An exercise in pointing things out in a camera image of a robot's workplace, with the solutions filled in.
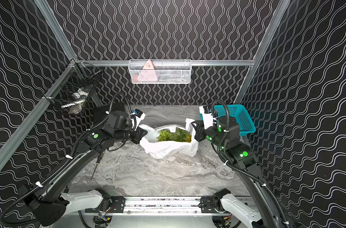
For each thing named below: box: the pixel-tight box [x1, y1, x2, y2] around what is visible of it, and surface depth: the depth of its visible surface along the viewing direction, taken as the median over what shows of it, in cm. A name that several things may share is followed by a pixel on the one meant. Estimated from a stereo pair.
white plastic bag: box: [139, 118, 200, 160], surface depth 75 cm
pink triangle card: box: [136, 59, 158, 82], surface depth 91 cm
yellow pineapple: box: [155, 127, 192, 143], surface depth 80 cm
